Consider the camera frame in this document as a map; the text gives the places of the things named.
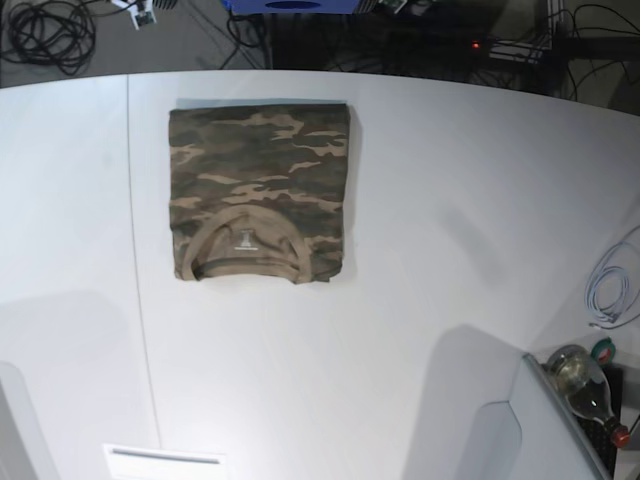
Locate white label plate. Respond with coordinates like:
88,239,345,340
104,444,229,480

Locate black coiled cable bundle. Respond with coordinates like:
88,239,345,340
0,0,97,77

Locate camouflage t-shirt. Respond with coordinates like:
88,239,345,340
168,103,351,284

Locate green tape roll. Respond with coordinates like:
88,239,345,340
590,337,616,366

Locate light blue coiled cable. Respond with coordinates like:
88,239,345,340
585,227,640,329

